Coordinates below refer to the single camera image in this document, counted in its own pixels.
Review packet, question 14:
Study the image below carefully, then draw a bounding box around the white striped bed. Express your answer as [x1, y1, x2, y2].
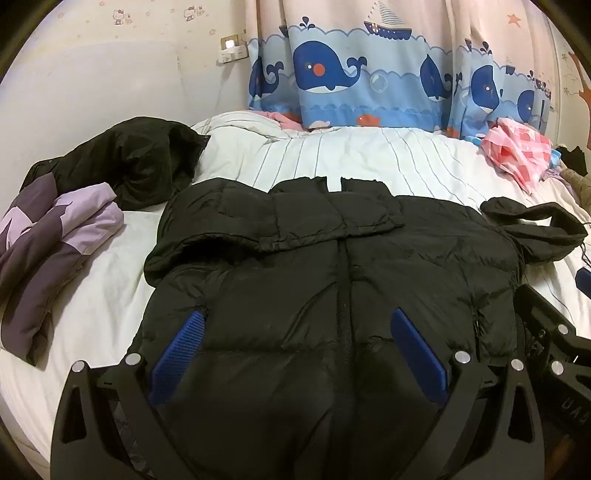
[0, 111, 591, 462]

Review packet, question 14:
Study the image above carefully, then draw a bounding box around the white wall socket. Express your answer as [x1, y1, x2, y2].
[218, 33, 250, 64]

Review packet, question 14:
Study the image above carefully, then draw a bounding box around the blue whale print curtain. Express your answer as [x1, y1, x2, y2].
[242, 0, 555, 139]

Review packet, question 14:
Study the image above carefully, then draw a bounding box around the pink checked cloth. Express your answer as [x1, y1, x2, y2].
[479, 117, 553, 195]

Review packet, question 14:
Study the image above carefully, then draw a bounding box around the orange tree wall decal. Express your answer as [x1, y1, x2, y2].
[561, 51, 591, 100]

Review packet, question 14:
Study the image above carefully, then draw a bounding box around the small pink cloth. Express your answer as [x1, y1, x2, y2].
[252, 110, 303, 132]

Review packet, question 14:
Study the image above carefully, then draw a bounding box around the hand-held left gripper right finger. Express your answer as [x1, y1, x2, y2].
[390, 308, 546, 480]

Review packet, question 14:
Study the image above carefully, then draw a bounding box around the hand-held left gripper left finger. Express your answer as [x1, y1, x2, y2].
[50, 310, 206, 480]

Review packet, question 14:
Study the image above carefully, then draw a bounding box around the olive quilted coat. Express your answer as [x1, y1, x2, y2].
[558, 168, 591, 208]

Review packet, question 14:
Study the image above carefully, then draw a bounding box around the crumpled black jacket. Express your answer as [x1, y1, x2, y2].
[21, 116, 211, 210]

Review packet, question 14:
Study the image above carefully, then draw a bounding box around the large black puffer jacket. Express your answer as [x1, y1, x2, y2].
[121, 175, 588, 480]

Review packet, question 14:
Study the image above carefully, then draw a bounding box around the dark clothes pile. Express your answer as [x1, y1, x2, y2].
[551, 145, 589, 176]

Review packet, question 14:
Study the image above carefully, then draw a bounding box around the purple and lilac jacket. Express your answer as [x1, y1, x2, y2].
[0, 173, 125, 367]

